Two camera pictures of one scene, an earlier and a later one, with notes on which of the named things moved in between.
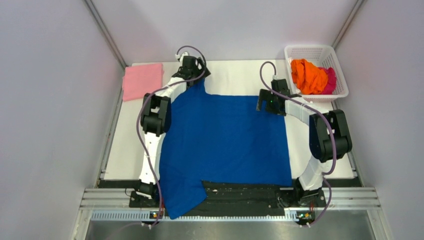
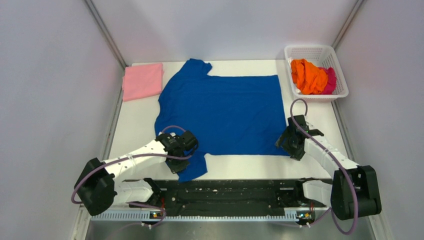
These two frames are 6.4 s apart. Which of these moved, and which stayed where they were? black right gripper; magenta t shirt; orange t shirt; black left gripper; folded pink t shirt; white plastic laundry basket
Moved: black right gripper; black left gripper
Stayed: orange t shirt; folded pink t shirt; white plastic laundry basket; magenta t shirt
